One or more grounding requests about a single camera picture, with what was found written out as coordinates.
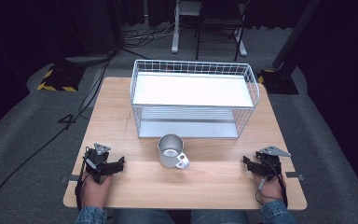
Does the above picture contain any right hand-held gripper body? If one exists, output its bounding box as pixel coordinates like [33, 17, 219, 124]
[255, 145, 292, 182]

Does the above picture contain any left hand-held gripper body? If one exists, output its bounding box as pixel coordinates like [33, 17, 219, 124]
[83, 142, 112, 185]

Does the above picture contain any silver metal cup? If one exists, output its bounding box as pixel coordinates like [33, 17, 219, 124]
[157, 133, 191, 170]

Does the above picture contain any white wire shelf rack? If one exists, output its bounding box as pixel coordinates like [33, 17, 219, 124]
[130, 59, 260, 140]

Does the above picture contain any person's right hand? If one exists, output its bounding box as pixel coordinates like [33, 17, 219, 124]
[251, 172, 284, 205]

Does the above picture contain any person's left hand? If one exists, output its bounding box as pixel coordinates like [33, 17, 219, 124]
[80, 173, 113, 209]

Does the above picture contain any grey tape piece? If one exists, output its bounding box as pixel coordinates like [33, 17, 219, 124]
[60, 174, 81, 184]
[284, 171, 306, 182]

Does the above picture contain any black stand with striped base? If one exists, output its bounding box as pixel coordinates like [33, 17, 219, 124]
[256, 0, 323, 96]
[36, 0, 88, 93]

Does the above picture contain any black folding chair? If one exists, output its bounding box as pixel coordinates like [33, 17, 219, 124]
[194, 0, 252, 62]

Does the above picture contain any white metal stand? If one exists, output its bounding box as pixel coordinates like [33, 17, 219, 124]
[170, 0, 248, 58]

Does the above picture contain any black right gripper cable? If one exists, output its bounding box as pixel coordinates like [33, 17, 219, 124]
[255, 158, 289, 209]

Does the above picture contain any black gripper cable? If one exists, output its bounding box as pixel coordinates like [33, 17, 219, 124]
[255, 158, 289, 209]
[74, 147, 91, 213]

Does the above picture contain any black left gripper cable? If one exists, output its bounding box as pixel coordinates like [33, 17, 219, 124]
[74, 147, 91, 213]

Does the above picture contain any long black floor cable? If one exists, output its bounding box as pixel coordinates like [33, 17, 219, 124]
[0, 50, 117, 211]

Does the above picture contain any bundle of floor cables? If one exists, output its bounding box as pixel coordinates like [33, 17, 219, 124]
[123, 16, 181, 42]

